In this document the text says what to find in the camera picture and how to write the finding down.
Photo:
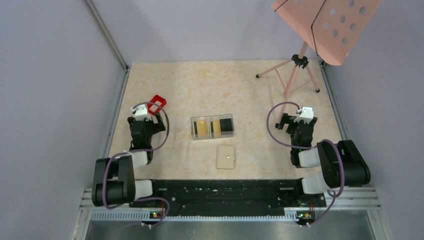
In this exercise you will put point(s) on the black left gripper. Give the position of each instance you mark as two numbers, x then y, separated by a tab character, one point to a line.
158	127

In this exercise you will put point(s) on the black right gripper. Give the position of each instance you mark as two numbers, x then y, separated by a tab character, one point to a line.
288	119

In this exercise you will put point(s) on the clear plastic card box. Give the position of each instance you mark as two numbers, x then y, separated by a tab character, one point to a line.
212	118

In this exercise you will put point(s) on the black card stack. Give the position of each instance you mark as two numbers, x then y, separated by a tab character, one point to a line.
226	125

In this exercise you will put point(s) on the beige leather card holder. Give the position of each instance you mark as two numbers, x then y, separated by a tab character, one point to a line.
225	157

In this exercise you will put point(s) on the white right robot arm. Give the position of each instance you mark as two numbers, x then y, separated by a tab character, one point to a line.
341	164

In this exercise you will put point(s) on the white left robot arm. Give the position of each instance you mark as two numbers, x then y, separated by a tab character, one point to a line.
114	178

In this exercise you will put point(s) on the yellow card stack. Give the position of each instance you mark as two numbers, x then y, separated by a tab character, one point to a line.
206	129

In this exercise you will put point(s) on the pink music stand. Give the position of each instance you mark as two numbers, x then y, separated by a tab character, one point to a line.
330	27

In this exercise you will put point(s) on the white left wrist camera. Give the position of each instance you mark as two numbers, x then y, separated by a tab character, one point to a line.
141	113

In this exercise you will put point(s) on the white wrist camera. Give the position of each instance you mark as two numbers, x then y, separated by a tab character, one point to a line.
141	113
305	114

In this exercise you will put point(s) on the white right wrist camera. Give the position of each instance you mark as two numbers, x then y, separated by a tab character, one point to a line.
305	114

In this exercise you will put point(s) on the red plastic frame block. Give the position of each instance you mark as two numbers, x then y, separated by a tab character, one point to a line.
156	101

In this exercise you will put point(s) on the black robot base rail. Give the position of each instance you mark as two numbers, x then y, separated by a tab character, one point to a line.
230	198

